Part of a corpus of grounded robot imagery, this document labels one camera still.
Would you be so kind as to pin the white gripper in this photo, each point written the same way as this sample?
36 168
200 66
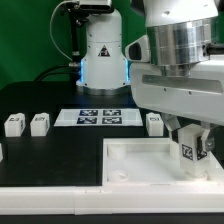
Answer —
199 96

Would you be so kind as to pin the white square tabletop tray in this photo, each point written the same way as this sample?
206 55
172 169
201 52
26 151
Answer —
142 161

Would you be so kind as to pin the white L-shaped obstacle fence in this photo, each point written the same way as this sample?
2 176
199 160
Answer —
189 197

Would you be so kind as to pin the white marker tag sheet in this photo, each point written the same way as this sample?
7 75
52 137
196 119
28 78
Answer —
98 117

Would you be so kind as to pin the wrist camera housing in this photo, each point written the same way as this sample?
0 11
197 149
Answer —
139 50

